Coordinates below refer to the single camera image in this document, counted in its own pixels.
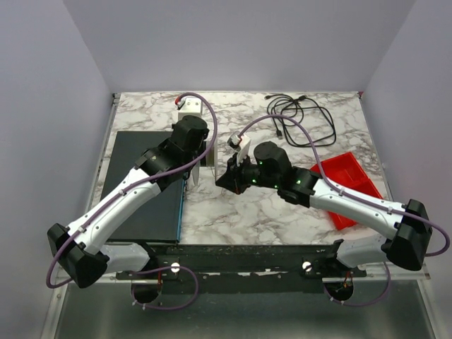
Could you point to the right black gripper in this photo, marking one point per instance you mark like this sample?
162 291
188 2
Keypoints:
232 174

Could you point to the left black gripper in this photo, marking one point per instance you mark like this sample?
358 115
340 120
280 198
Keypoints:
199 155

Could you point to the grey cable spool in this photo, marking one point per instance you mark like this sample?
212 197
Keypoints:
212 163

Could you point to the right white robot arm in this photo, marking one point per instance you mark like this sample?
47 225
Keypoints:
402 232

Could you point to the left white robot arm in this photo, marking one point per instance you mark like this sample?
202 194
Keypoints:
80 248

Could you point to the black flat box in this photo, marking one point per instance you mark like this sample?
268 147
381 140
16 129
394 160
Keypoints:
159 220

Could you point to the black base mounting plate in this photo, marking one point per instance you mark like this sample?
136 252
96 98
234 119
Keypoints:
231 269

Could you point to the red plastic tray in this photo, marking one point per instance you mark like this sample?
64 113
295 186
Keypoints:
345 170

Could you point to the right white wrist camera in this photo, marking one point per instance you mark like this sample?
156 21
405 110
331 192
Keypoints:
240 143

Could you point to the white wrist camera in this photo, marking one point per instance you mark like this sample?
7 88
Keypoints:
240 143
189 106

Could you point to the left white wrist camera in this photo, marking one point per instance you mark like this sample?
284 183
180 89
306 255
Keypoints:
189 106

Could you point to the aluminium rail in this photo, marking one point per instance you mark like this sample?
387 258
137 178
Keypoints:
377 271

